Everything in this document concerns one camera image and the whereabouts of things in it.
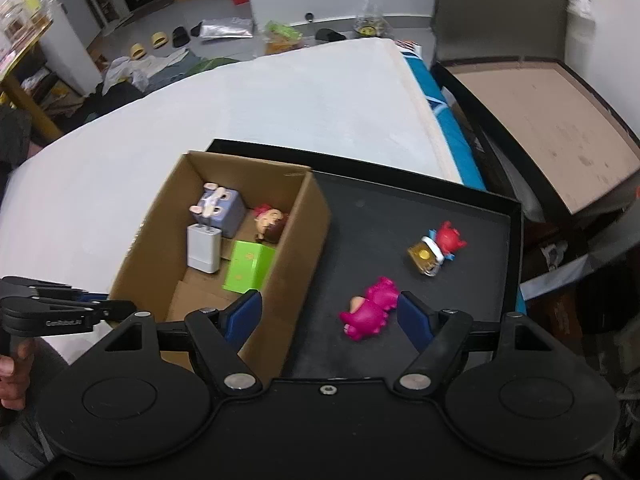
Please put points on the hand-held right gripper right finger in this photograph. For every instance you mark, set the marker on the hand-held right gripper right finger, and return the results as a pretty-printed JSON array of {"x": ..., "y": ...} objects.
[{"x": 412, "y": 317}]

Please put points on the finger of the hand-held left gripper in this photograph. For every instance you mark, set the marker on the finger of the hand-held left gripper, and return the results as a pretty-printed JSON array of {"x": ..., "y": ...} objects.
[
  {"x": 45, "y": 287},
  {"x": 55, "y": 316}
]

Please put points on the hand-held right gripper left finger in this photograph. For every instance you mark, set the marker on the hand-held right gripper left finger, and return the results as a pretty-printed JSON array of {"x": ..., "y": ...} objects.
[{"x": 245, "y": 312}]

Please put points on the pink dinosaur toy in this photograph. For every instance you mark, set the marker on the pink dinosaur toy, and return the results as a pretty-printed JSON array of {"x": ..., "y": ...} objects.
[{"x": 370, "y": 310}]

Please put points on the small green box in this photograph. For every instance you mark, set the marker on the small green box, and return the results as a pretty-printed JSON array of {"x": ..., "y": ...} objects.
[{"x": 247, "y": 267}]

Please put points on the white charger plug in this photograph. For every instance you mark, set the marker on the white charger plug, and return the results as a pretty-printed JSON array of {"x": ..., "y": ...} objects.
[{"x": 204, "y": 250}]

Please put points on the cardboard box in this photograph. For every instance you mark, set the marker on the cardboard box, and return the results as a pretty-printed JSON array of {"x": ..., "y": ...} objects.
[{"x": 300, "y": 240}]

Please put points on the brown haired doll figure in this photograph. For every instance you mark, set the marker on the brown haired doll figure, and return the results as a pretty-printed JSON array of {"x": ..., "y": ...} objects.
[{"x": 270, "y": 225}]

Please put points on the black tray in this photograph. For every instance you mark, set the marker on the black tray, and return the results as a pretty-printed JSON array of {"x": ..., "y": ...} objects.
[{"x": 380, "y": 225}]

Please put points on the person's left hand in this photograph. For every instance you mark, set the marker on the person's left hand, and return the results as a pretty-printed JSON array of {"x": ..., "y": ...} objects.
[{"x": 14, "y": 375}]

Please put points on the red and gold toy figure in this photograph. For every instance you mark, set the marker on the red and gold toy figure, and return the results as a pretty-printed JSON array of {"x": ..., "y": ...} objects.
[{"x": 432, "y": 252}]

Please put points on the purple cube animal toy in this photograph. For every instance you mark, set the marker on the purple cube animal toy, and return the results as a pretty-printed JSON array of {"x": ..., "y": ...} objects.
[{"x": 222, "y": 212}]

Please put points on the yellow wooden table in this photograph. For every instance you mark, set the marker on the yellow wooden table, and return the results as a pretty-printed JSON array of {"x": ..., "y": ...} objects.
[{"x": 30, "y": 102}]

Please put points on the white plastic bag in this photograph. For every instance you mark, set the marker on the white plastic bag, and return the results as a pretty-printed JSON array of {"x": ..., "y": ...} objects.
[{"x": 125, "y": 72}]

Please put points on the black framed wooden board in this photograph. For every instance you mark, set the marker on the black framed wooden board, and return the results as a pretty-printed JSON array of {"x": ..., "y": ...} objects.
[{"x": 550, "y": 125}]

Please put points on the yellow slipper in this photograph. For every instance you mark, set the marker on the yellow slipper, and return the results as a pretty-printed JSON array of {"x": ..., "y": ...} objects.
[
  {"x": 160, "y": 40},
  {"x": 138, "y": 51}
]

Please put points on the white cabinet with jars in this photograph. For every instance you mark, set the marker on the white cabinet with jars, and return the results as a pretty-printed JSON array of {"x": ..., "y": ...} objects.
[{"x": 70, "y": 25}]

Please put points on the green snack bag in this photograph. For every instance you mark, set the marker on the green snack bag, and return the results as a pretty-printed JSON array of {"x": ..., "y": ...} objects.
[{"x": 282, "y": 37}]

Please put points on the black slipper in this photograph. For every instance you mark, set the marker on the black slipper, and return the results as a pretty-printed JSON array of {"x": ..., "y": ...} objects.
[
  {"x": 181, "y": 36},
  {"x": 330, "y": 35}
]

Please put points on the silver foil bag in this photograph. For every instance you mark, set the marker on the silver foil bag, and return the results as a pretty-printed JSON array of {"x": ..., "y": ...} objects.
[{"x": 227, "y": 28}]

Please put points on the clear plastic bag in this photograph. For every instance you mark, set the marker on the clear plastic bag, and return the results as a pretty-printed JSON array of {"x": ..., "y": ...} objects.
[{"x": 369, "y": 22}]

